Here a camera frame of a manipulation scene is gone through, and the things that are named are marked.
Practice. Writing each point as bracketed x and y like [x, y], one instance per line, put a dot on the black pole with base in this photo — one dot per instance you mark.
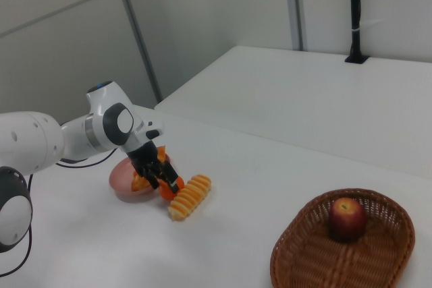
[355, 15]

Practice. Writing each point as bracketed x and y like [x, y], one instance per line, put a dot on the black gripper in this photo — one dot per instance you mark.
[141, 156]

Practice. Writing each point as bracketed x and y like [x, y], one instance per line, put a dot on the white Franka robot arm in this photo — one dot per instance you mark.
[30, 139]

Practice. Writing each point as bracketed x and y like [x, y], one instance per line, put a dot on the braided toy bread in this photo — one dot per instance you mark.
[138, 185]

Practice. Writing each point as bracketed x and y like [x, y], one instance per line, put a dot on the pink plate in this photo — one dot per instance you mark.
[118, 180]

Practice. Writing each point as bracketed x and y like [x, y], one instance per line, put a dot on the orange toy mandarin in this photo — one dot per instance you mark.
[165, 194]

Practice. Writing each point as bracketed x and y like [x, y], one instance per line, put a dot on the striped toy bread roll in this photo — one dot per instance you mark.
[189, 200]

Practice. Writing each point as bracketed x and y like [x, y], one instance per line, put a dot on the red toy apple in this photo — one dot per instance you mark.
[347, 220]

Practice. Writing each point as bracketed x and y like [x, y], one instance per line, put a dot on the brown woven basket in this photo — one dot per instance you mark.
[320, 261]

